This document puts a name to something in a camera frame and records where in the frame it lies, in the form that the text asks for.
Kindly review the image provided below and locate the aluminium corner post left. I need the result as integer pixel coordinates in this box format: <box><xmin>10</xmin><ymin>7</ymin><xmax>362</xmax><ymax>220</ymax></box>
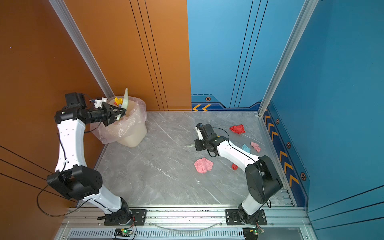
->
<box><xmin>49</xmin><ymin>0</ymin><xmax>115</xmax><ymax>98</ymax></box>

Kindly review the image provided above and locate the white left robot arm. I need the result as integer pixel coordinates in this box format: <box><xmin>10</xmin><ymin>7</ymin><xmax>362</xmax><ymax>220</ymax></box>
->
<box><xmin>47</xmin><ymin>93</ymin><xmax>134</xmax><ymax>226</ymax></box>

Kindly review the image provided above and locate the left controller board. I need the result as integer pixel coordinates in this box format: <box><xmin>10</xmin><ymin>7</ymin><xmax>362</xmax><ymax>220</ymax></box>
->
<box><xmin>114</xmin><ymin>228</ymin><xmax>134</xmax><ymax>240</ymax></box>

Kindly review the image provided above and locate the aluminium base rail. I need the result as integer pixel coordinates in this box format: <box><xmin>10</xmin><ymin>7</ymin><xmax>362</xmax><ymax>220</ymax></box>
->
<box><xmin>55</xmin><ymin>206</ymin><xmax>317</xmax><ymax>240</ymax></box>

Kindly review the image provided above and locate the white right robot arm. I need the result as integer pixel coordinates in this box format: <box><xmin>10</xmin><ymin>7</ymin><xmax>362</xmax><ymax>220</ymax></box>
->
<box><xmin>195</xmin><ymin>123</ymin><xmax>283</xmax><ymax>225</ymax></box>

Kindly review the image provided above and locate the controller board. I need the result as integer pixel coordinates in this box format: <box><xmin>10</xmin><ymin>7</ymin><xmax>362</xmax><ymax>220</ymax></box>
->
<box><xmin>243</xmin><ymin>228</ymin><xmax>265</xmax><ymax>240</ymax></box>
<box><xmin>114</xmin><ymin>228</ymin><xmax>134</xmax><ymax>240</ymax></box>

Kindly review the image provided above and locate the small pink crumpled paper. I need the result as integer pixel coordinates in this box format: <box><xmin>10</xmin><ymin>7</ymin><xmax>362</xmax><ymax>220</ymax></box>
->
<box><xmin>251</xmin><ymin>142</ymin><xmax>261</xmax><ymax>153</ymax></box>

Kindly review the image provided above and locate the large red crumpled paper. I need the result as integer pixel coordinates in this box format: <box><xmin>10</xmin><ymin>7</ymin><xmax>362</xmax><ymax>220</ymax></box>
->
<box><xmin>230</xmin><ymin>125</ymin><xmax>246</xmax><ymax>135</ymax></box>

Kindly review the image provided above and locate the right controller board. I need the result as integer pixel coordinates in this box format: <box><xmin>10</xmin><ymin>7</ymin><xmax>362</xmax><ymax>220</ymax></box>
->
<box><xmin>243</xmin><ymin>228</ymin><xmax>265</xmax><ymax>240</ymax></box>

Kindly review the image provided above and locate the aluminium corner post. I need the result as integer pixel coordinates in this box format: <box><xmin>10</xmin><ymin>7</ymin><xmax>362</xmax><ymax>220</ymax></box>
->
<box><xmin>258</xmin><ymin>0</ymin><xmax>319</xmax><ymax>117</ymax></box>
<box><xmin>49</xmin><ymin>0</ymin><xmax>115</xmax><ymax>98</ymax></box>

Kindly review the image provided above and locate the green dustpan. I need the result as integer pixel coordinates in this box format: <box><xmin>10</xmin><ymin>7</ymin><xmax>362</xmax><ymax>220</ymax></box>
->
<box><xmin>120</xmin><ymin>88</ymin><xmax>129</xmax><ymax>110</ymax></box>

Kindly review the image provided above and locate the clear plastic bin liner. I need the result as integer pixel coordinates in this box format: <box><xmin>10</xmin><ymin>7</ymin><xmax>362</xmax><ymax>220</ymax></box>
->
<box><xmin>90</xmin><ymin>95</ymin><xmax>148</xmax><ymax>145</ymax></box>

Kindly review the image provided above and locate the cream trash bin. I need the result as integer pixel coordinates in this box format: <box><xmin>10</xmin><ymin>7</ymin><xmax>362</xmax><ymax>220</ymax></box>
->
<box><xmin>106</xmin><ymin>97</ymin><xmax>148</xmax><ymax>148</ymax></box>

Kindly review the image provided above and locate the aluminium corner post right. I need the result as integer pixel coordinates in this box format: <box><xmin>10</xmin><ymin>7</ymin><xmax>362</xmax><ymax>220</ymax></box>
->
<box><xmin>258</xmin><ymin>0</ymin><xmax>319</xmax><ymax>117</ymax></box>

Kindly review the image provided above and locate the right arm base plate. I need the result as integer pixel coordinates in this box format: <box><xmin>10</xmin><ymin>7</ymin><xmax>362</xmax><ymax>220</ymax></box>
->
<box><xmin>225</xmin><ymin>209</ymin><xmax>268</xmax><ymax>226</ymax></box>

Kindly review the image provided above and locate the large pink paper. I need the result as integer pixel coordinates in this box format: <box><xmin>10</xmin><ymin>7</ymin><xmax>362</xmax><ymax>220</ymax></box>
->
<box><xmin>194</xmin><ymin>158</ymin><xmax>214</xmax><ymax>174</ymax></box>

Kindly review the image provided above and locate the light blue paper strip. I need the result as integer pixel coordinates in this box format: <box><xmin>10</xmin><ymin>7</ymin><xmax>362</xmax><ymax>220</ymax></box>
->
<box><xmin>242</xmin><ymin>144</ymin><xmax>251</xmax><ymax>153</ymax></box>

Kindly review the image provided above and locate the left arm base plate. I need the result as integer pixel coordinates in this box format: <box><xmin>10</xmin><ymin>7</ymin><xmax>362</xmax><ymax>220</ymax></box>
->
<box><xmin>104</xmin><ymin>209</ymin><xmax>147</xmax><ymax>226</ymax></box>

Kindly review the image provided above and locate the yellow paper scrap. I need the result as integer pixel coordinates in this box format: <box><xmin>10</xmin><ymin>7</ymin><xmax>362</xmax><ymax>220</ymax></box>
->
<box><xmin>114</xmin><ymin>97</ymin><xmax>124</xmax><ymax>107</ymax></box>

